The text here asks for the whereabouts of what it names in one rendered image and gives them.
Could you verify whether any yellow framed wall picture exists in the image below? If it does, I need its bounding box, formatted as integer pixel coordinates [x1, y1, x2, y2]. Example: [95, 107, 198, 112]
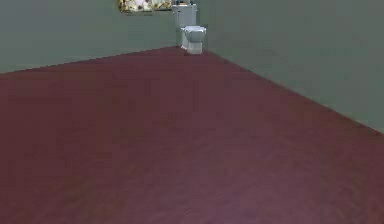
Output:
[118, 0, 174, 14]

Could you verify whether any white toilet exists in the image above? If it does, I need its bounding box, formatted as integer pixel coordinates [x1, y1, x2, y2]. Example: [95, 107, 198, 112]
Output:
[172, 3, 208, 56]

